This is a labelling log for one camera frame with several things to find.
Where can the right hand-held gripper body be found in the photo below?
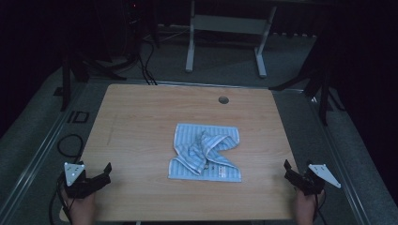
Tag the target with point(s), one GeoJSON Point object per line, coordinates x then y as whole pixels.
{"type": "Point", "coordinates": [311, 182]}

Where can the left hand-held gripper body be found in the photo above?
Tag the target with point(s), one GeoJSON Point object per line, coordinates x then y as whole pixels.
{"type": "Point", "coordinates": [77, 185]}

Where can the blue striped towel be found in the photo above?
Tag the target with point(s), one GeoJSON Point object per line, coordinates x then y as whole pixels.
{"type": "Point", "coordinates": [205, 153]}

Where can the person's left hand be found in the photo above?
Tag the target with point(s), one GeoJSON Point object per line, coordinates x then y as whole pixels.
{"type": "Point", "coordinates": [80, 208]}

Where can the person's right hand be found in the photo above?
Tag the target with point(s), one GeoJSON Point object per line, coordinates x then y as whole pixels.
{"type": "Point", "coordinates": [305, 207]}

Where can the black metal stand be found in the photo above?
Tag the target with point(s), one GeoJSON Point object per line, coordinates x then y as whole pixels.
{"type": "Point", "coordinates": [324, 93]}
{"type": "Point", "coordinates": [66, 81]}

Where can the round grey table grommet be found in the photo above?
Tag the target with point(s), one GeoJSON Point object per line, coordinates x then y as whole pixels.
{"type": "Point", "coordinates": [223, 100]}

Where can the dark equipment with red light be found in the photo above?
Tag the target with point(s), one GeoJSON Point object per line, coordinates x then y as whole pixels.
{"type": "Point", "coordinates": [133, 18]}

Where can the metal floor rail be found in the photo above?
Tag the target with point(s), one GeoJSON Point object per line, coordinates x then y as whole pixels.
{"type": "Point", "coordinates": [34, 159]}
{"type": "Point", "coordinates": [339, 162]}
{"type": "Point", "coordinates": [194, 83]}

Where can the white metal desk frame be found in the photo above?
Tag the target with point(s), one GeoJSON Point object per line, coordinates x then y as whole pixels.
{"type": "Point", "coordinates": [230, 24]}

